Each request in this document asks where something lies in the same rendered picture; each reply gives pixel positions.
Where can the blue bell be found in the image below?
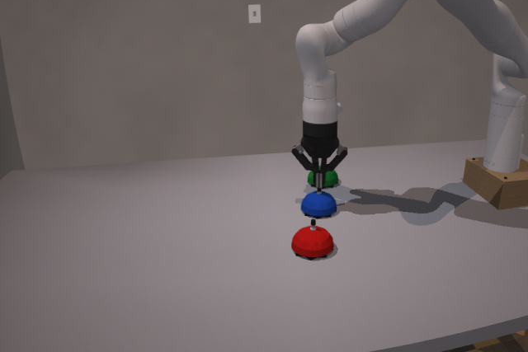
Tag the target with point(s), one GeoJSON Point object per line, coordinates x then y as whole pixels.
{"type": "Point", "coordinates": [319, 204]}

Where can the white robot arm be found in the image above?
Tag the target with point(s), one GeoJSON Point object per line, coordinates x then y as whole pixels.
{"type": "Point", "coordinates": [493, 26]}

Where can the green service bell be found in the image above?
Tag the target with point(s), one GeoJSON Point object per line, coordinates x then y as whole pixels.
{"type": "Point", "coordinates": [331, 179]}

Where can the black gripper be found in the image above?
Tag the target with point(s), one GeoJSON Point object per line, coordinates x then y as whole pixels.
{"type": "Point", "coordinates": [319, 141]}

